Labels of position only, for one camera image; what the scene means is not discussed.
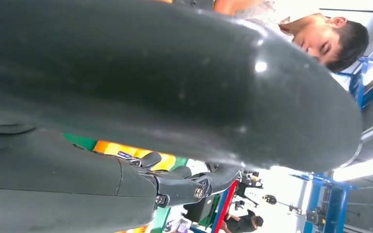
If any black device on stand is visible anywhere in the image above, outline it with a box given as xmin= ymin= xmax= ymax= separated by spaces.
xmin=263 ymin=194 xmax=303 ymax=215

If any blue metal rack frame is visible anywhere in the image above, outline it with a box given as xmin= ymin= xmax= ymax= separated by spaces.
xmin=210 ymin=56 xmax=373 ymax=233

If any red metal bar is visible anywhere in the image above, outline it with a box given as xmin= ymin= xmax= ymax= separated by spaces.
xmin=210 ymin=180 xmax=238 ymax=233

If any person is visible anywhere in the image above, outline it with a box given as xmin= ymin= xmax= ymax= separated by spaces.
xmin=220 ymin=209 xmax=264 ymax=233
xmin=214 ymin=0 xmax=371 ymax=73

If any black carry bag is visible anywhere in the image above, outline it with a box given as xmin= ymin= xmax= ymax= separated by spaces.
xmin=183 ymin=194 xmax=221 ymax=227

